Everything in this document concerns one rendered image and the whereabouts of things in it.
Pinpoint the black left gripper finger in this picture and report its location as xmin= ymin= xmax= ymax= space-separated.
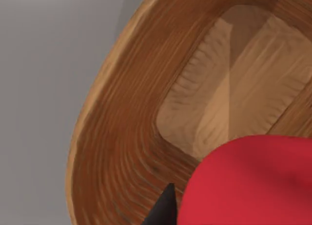
xmin=141 ymin=182 xmax=177 ymax=225

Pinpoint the red apple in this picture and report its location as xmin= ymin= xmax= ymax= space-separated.
xmin=175 ymin=134 xmax=312 ymax=225

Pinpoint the wooden basket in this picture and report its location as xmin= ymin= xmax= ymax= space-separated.
xmin=64 ymin=0 xmax=312 ymax=225

